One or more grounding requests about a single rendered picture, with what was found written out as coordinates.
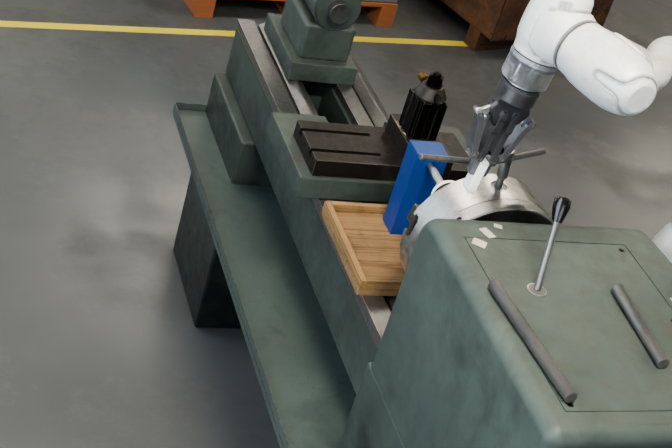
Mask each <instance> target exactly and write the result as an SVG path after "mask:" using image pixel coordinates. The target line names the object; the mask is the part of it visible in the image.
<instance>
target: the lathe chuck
mask: <svg viewBox="0 0 672 448"><path fill-rule="evenodd" d="M497 178H498V176H497V174H487V176H486V177H483V178H482V179H481V181H480V183H479V185H478V187H477V189H476V191H475V193H474V194H471V193H467V191H466V190H465V188H464V186H463V182H464V180H465V178H463V179H460V180H457V181H455V182H452V183H450V184H448V185H446V186H445V187H443V188H441V189H439V190H438V191H436V192H435V193H434V194H432V195H431V196H430V197H428V198H427V199H426V200H425V201H424V202H423V203H422V204H421V205H420V206H419V207H418V208H417V209H416V211H415V212H414V215H415V216H418V217H419V218H418V219H417V220H418V222H417V224H416V225H415V227H414V228H413V230H412V232H411V234H410V235H408V232H409V231H408V229H407V228H405V229H404V231H403V234H402V237H401V241H400V260H401V264H402V267H403V269H404V271H405V272H406V269H407V266H408V264H409V261H410V258H411V255H412V253H413V250H414V247H415V244H416V241H417V239H418V236H419V233H420V231H421V229H422V228H423V226H424V225H425V224H426V223H427V222H429V221H430V220H432V219H437V218H442V219H450V218H451V217H453V216H454V215H456V214H457V213H459V212H461V211H463V210H465V209H467V208H469V207H472V206H474V205H477V204H480V203H483V202H487V201H493V200H500V199H514V200H521V201H525V202H528V203H531V204H534V205H536V206H538V207H539V208H541V209H542V210H543V211H545V212H546V210H545V209H544V207H543V206H542V204H541V203H540V201H539V200H538V199H537V198H536V197H535V196H534V194H533V193H532V192H531V190H530V188H529V187H528V186H527V185H525V184H524V183H522V182H521V181H519V180H517V179H515V178H512V177H509V176H508V177H507V178H506V179H505V180H504V183H503V184H504V185H505V186H506V188H507V190H505V191H500V190H496V189H494V188H492V187H491V183H493V182H497ZM546 213H547V212H546ZM547 214H548V213H547Z"/></svg>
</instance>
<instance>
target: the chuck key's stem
mask: <svg viewBox="0 0 672 448"><path fill-rule="evenodd" d="M514 155H515V150H513V152H512V153H511V154H510V155H509V157H508V158H507V159H506V162H505V163H501V164H500V165H499V168H498V172H497V176H498V178H497V182H496V185H494V186H496V187H497V188H498V189H501V188H503V187H502V186H503V183H504V180H505V179H506V178H507V177H508V174H509V171H510V168H511V164H512V161H513V158H514Z"/></svg>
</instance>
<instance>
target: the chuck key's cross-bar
mask: <svg viewBox="0 0 672 448"><path fill-rule="evenodd" d="M545 153H546V150H545V149H544V148H542V149H537V150H533V151H528V152H524V153H519V154H515V155H514V158H513V161H515V160H520V159H524V158H529V157H533V156H538V155H543V154H545ZM418 158H419V160H426V161H437V162H449V163H461V164H469V163H470V161H471V159H472V158H465V157H454V156H442V155H431V154H419V156H418Z"/></svg>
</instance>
